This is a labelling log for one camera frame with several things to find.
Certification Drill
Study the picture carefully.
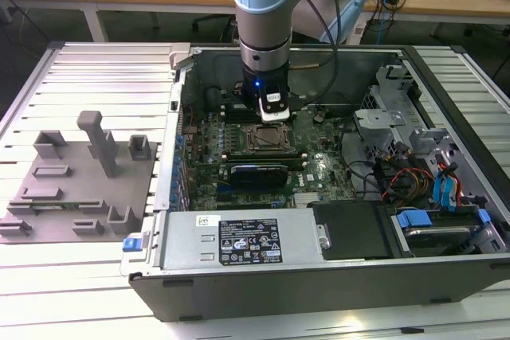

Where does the silver metal drive cage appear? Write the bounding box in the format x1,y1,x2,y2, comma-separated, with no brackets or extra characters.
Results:
352,61,471,208

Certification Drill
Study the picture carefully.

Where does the black office chair base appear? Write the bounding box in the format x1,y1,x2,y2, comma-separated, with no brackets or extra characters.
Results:
190,13,240,45

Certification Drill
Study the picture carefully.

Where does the grey parts rack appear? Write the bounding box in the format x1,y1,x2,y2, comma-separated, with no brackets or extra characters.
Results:
0,110,163,245

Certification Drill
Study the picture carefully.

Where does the silver chipset heatsink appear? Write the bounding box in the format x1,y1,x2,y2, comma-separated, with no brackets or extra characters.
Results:
293,191,324,209

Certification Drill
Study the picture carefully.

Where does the wooden desk white frame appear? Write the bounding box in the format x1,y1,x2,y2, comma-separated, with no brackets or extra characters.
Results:
0,0,510,42

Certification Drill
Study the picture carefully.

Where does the yellow power wire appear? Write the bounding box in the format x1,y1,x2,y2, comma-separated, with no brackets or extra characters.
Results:
400,174,434,200

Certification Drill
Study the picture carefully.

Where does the black cable inside case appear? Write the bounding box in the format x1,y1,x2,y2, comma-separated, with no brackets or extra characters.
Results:
344,116,390,202

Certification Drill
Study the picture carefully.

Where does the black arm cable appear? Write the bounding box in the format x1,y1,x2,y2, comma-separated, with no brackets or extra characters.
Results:
292,0,343,72

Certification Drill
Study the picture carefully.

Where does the black and silver PC case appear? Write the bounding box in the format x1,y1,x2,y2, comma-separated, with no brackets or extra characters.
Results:
119,43,510,323

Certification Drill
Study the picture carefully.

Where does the black graphics card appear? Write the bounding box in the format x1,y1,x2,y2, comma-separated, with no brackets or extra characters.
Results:
226,162,290,190

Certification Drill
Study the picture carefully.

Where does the blue case latch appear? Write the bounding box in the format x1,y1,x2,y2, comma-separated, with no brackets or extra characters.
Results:
122,237,143,254

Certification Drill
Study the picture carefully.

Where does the hard disk with blue carrier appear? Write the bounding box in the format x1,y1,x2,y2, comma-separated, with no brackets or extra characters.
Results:
394,206,492,257

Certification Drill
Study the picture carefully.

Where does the black RAM slot bank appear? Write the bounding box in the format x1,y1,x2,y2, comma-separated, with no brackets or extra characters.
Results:
218,104,298,123
221,150,310,168

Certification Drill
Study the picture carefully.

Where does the silver CPU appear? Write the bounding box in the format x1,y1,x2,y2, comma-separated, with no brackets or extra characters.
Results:
254,127,286,148

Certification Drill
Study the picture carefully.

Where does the silver power supply unit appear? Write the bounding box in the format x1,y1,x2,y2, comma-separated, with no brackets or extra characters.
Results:
153,208,324,273

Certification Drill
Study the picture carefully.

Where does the grey case release latch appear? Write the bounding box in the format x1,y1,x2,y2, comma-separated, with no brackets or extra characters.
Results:
168,42,193,71

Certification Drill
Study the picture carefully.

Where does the CPU socket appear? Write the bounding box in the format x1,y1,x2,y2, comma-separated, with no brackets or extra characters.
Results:
245,123,296,154

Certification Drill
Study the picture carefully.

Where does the black plastic cover panel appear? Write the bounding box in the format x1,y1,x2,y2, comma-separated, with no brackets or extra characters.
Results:
310,200,395,262

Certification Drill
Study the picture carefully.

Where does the red power wire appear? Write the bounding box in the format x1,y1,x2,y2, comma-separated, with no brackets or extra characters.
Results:
388,167,435,197

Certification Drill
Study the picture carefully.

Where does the green motherboard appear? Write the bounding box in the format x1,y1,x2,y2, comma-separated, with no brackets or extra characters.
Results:
181,107,358,212

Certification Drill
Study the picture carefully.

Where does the blue flat data cable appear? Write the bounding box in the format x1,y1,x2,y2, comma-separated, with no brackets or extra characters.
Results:
432,158,460,213

